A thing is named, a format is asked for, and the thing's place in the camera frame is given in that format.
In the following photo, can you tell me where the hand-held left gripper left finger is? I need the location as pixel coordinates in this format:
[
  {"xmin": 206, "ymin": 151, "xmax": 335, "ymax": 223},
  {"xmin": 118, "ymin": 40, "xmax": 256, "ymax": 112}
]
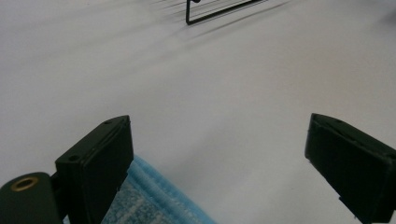
[{"xmin": 54, "ymin": 115, "xmax": 134, "ymax": 224}]

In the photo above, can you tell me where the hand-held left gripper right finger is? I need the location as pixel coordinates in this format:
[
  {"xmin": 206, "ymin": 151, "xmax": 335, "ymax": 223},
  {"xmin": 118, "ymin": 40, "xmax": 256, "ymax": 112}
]
[{"xmin": 304, "ymin": 112, "xmax": 396, "ymax": 224}]

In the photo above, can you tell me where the light blue fluffy towel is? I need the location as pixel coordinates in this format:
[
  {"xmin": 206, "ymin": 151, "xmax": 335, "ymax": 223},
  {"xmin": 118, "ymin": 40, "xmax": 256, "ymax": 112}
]
[{"xmin": 62, "ymin": 154, "xmax": 219, "ymax": 224}]

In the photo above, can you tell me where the black wire rack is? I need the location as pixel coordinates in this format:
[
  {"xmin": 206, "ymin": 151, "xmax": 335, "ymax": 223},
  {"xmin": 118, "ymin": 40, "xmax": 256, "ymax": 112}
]
[{"xmin": 185, "ymin": 0, "xmax": 266, "ymax": 26}]

